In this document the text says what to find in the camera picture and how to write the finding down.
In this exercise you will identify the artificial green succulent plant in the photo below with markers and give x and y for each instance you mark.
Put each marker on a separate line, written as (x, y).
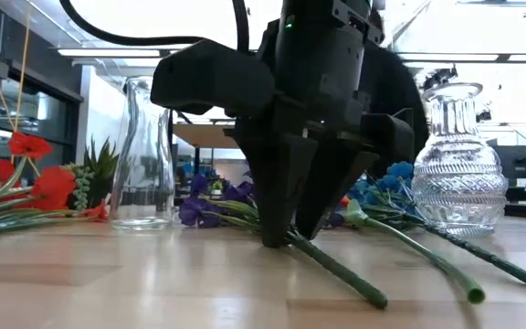
(101, 169)

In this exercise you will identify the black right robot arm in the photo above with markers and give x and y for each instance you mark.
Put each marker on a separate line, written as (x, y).
(395, 91)

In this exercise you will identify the purple artificial flower bunch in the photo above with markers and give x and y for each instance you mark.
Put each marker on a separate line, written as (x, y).
(336, 269)

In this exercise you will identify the black framed window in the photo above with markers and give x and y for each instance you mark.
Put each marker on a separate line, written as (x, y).
(39, 114)

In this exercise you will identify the wooden shelf black frame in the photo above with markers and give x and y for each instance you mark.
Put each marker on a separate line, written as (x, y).
(203, 136)

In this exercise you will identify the smooth clear glass vase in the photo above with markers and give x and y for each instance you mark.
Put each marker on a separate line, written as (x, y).
(142, 137)

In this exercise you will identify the black ceiling track bar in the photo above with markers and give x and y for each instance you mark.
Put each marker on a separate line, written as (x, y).
(496, 3)

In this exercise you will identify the cut-glass patterned vase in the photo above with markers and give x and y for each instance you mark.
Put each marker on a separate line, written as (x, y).
(459, 183)

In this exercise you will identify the blue artificial flower bunch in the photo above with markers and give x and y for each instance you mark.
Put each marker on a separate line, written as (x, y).
(397, 171)

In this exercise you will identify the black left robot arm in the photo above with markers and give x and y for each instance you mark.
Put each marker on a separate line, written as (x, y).
(308, 18)

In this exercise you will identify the red artificial flower bunch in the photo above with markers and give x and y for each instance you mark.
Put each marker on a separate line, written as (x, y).
(96, 212)
(53, 187)

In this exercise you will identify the orange artificial tulip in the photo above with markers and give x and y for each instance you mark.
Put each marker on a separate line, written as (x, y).
(475, 294)

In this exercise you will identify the black computer monitor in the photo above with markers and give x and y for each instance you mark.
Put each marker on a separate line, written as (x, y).
(518, 164)

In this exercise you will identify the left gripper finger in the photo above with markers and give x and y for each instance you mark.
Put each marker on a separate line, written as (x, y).
(331, 183)
(274, 183)

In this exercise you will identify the black ceiling spotlight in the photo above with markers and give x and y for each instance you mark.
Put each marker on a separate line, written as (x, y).
(483, 116)
(438, 77)

